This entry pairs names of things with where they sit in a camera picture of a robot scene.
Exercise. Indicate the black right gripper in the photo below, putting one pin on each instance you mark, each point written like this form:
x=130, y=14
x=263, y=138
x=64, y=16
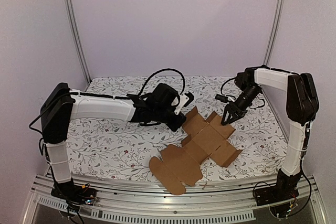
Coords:
x=234, y=107

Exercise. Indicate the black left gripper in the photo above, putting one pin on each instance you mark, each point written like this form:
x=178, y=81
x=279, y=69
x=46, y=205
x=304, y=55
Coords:
x=174, y=126

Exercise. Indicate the brown cardboard box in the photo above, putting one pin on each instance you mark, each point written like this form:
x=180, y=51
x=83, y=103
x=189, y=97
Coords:
x=206, y=138

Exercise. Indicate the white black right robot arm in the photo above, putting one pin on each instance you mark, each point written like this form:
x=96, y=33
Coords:
x=301, y=107

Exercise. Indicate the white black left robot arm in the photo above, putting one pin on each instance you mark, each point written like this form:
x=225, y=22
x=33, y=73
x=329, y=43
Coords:
x=161, y=106

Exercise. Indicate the small wooden cross stick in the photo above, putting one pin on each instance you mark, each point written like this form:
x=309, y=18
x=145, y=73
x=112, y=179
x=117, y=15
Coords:
x=205, y=185

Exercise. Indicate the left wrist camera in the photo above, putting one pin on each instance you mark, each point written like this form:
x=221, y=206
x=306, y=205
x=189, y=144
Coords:
x=182, y=100

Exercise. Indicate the right aluminium frame post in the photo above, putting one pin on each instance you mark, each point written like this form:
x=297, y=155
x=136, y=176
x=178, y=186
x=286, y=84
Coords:
x=274, y=31

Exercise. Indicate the aluminium frame post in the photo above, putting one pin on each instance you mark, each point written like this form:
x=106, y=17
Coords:
x=77, y=41
x=274, y=31

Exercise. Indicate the aluminium front rail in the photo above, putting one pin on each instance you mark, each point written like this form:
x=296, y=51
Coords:
x=121, y=201

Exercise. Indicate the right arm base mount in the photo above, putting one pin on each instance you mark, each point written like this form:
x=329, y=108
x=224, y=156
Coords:
x=281, y=202

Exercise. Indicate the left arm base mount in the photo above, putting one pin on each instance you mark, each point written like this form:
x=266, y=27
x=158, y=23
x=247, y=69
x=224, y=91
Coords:
x=79, y=195

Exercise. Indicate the left aluminium frame post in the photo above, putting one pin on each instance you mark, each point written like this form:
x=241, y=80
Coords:
x=77, y=41

